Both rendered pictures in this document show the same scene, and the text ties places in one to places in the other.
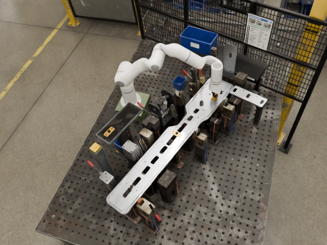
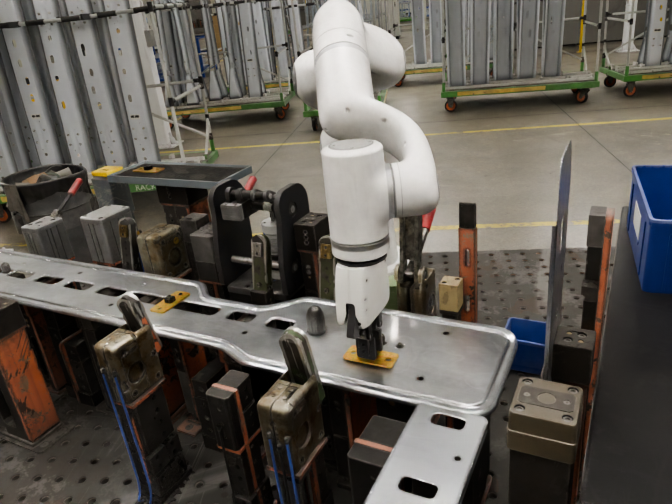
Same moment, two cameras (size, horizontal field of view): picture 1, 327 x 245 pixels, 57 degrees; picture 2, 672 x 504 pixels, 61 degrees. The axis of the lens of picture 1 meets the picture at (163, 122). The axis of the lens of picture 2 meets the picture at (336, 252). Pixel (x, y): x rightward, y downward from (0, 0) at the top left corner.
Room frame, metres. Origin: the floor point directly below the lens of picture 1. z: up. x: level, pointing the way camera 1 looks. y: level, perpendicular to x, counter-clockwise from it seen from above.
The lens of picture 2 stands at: (1.37, -1.17, 1.53)
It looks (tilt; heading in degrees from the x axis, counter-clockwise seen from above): 24 degrees down; 75
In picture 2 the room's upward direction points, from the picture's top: 6 degrees counter-clockwise
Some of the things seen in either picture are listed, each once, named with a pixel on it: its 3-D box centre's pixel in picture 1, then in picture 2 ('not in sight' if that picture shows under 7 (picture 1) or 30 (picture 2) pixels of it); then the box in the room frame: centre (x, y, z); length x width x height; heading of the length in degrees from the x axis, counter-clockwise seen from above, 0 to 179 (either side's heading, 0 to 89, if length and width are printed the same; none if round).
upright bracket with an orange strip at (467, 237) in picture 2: (200, 84); (468, 330); (1.82, -0.37, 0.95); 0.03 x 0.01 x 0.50; 136
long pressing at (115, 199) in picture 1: (176, 136); (161, 304); (1.28, -0.08, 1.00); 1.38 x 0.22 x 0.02; 136
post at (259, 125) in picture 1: (258, 113); not in sight; (1.48, -0.79, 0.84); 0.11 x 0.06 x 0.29; 46
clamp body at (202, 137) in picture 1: (200, 148); (145, 413); (1.22, -0.25, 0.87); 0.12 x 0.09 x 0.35; 46
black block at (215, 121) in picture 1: (214, 131); (244, 455); (1.38, -0.40, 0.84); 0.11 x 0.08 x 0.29; 46
